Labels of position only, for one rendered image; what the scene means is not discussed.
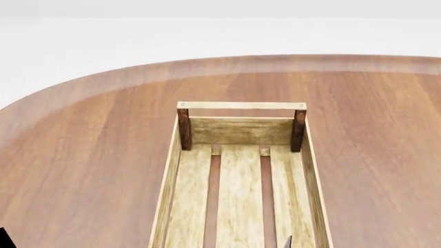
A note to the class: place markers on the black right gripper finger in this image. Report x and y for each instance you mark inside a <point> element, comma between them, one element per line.
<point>288,242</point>

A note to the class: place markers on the light wooden slatted tray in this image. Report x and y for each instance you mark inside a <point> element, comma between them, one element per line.
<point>239,186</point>

